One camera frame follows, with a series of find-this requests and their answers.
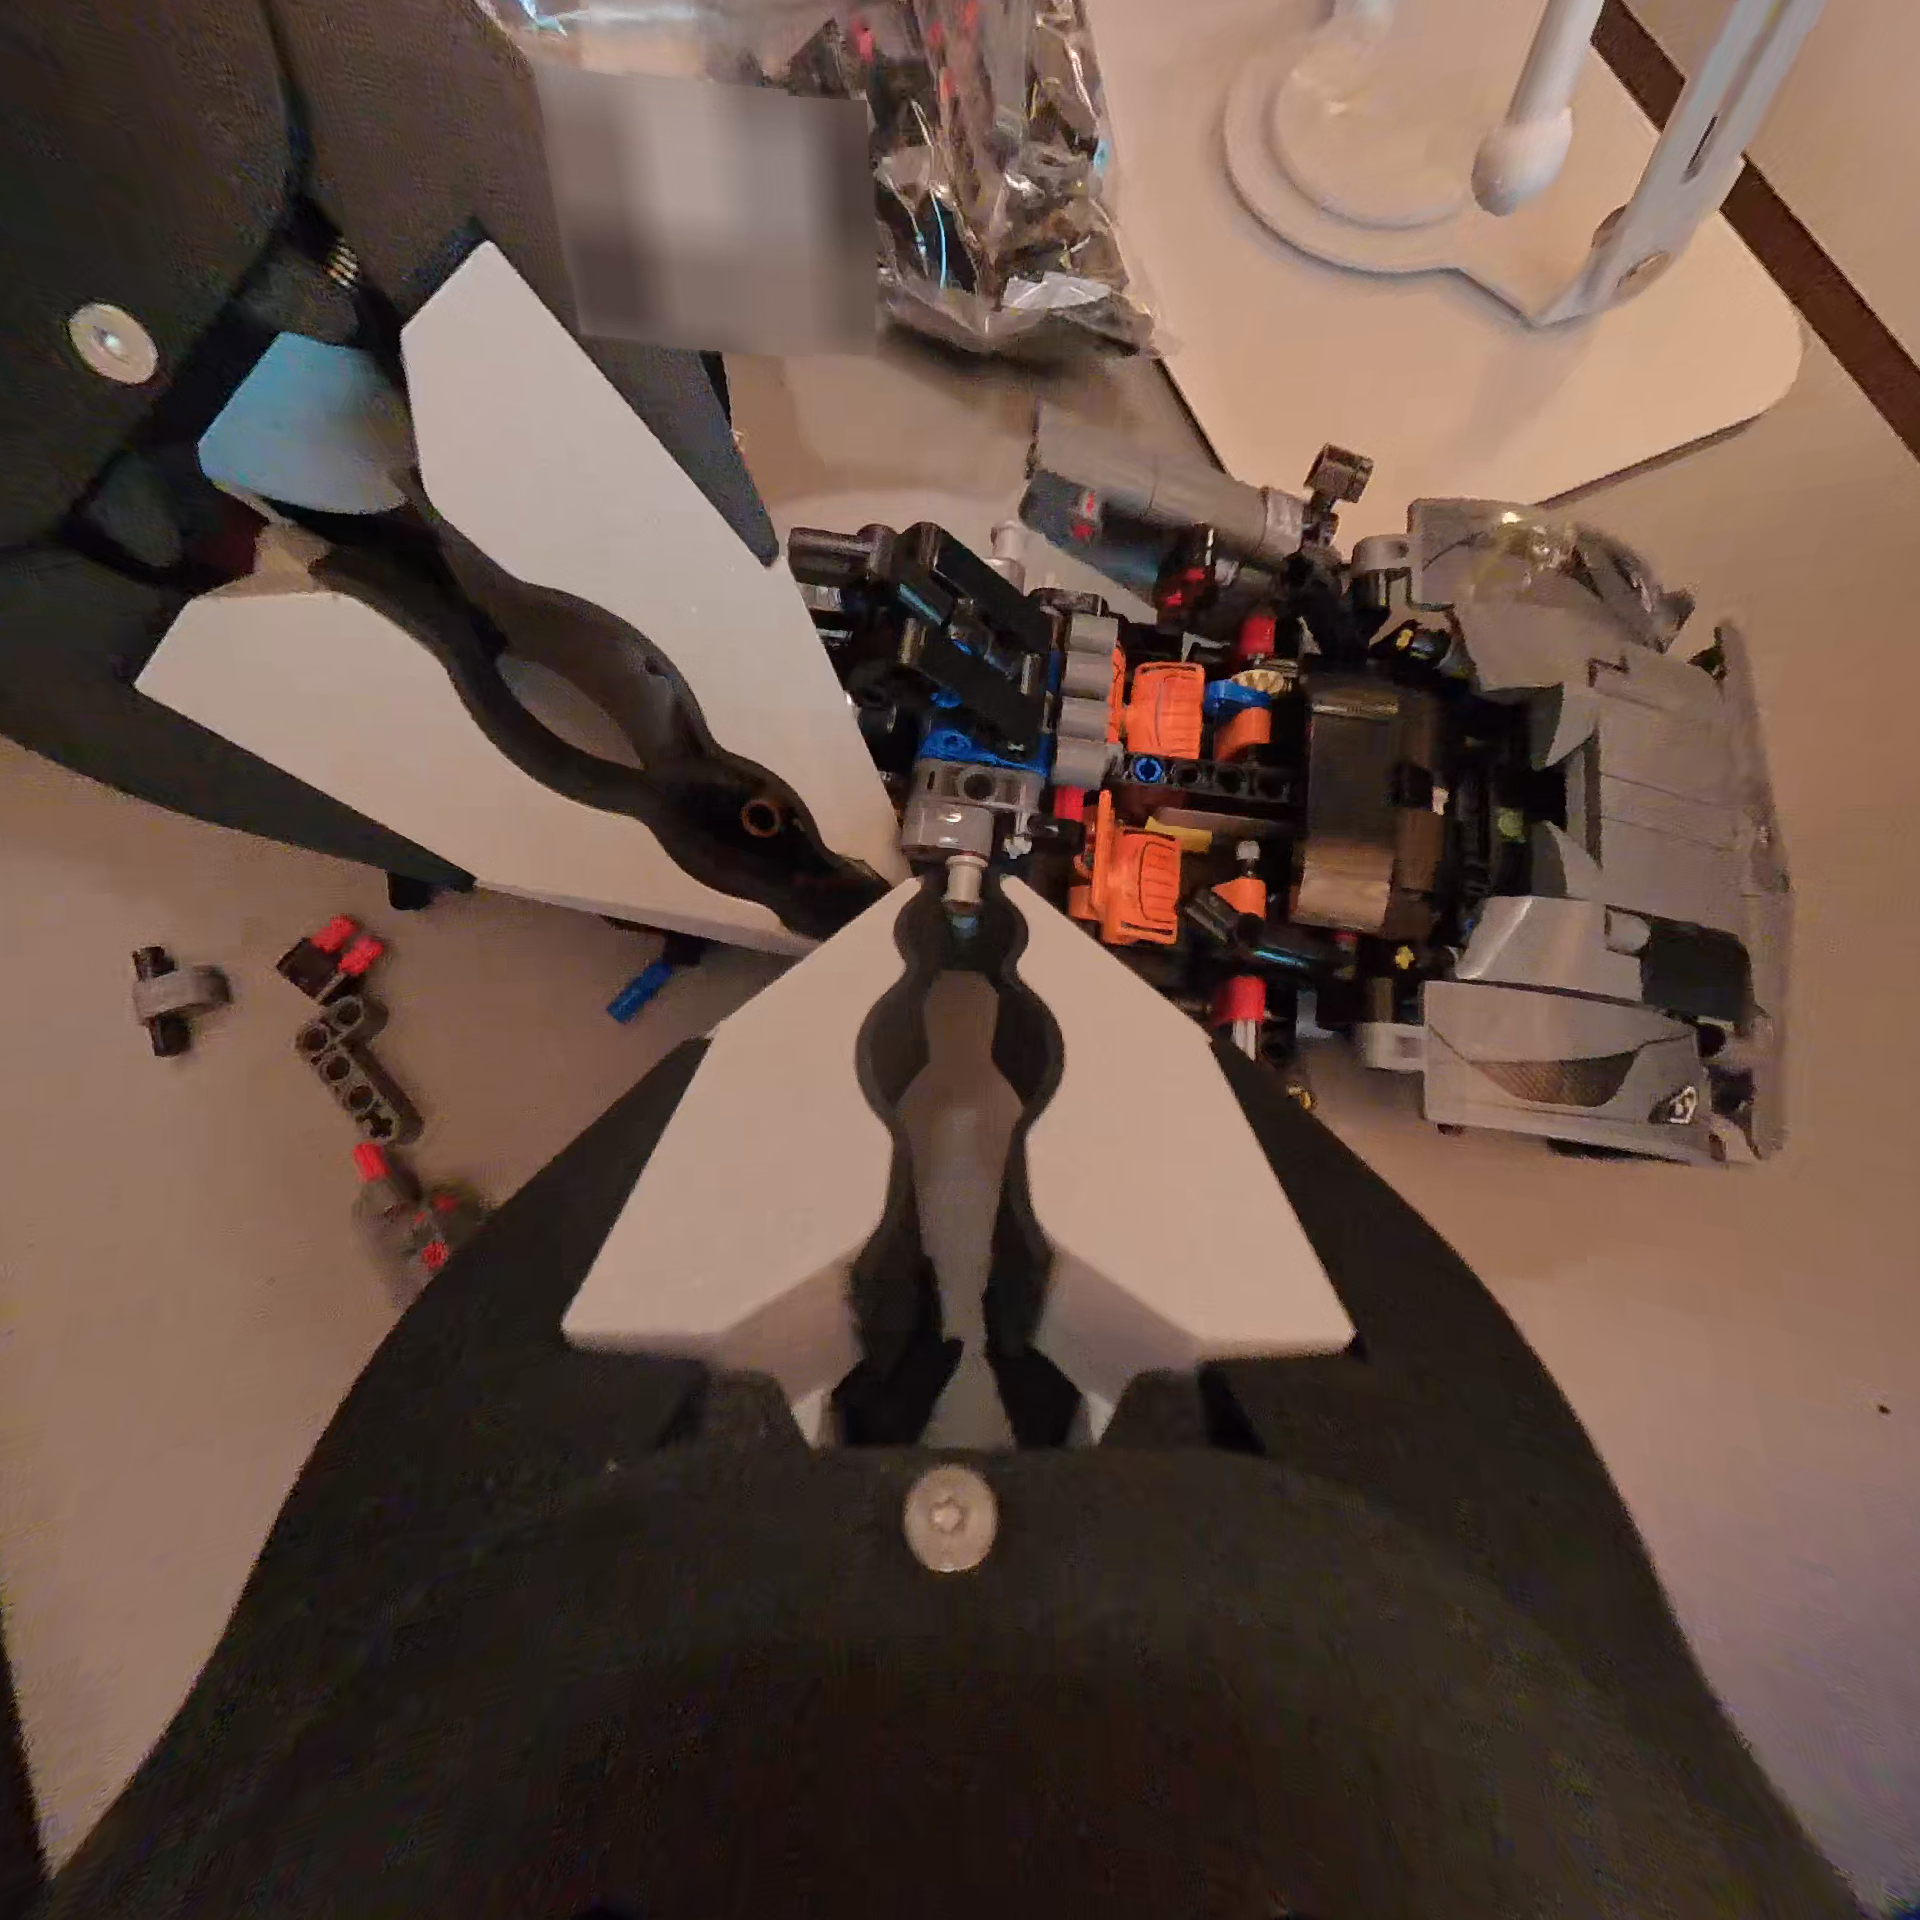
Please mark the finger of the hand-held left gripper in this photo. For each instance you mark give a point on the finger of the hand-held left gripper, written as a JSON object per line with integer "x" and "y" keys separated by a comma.
{"x": 599, "y": 481}
{"x": 346, "y": 721}

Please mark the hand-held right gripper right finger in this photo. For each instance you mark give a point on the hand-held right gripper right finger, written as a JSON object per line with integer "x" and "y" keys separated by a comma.
{"x": 1184, "y": 1200}

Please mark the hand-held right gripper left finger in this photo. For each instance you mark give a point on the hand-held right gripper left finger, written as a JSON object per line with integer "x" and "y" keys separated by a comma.
{"x": 721, "y": 1200}

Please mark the black lego brick red pins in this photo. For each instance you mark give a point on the black lego brick red pins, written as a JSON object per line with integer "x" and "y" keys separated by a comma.
{"x": 323, "y": 961}

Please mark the grey lego piece red pins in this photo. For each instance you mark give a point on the grey lego piece red pins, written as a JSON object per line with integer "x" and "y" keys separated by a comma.
{"x": 406, "y": 1224}

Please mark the grey lego brick black pin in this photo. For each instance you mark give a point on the grey lego brick black pin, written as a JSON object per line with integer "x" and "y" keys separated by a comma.
{"x": 182, "y": 989}

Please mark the partly built lego car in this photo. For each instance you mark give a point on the partly built lego car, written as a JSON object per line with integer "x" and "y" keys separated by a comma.
{"x": 1350, "y": 779}

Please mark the blue lego pin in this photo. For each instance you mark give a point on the blue lego pin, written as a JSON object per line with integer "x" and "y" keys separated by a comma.
{"x": 642, "y": 989}

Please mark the grey lego beam with holes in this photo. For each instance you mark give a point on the grey lego beam with holes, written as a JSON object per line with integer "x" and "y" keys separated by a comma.
{"x": 353, "y": 1067}

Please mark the clear plastic bag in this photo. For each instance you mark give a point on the clear plastic bag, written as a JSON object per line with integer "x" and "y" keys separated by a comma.
{"x": 1005, "y": 165}

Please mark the white tipped metal rod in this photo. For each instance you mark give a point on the white tipped metal rod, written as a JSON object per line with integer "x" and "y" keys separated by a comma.
{"x": 1522, "y": 148}

